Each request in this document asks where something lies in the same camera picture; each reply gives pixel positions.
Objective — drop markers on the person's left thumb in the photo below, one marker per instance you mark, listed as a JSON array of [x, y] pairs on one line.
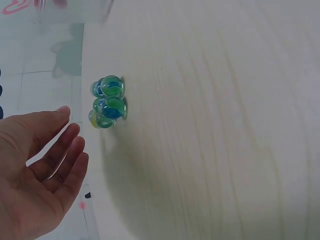
[[42, 122]]

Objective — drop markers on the clear plastic cup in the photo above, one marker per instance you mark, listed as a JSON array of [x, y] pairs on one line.
[[72, 11]]

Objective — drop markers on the cluster of green-blue glass marbles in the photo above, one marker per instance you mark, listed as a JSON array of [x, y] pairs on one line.
[[112, 108]]

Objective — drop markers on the person's left hand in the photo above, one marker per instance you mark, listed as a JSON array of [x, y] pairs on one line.
[[22, 195]]

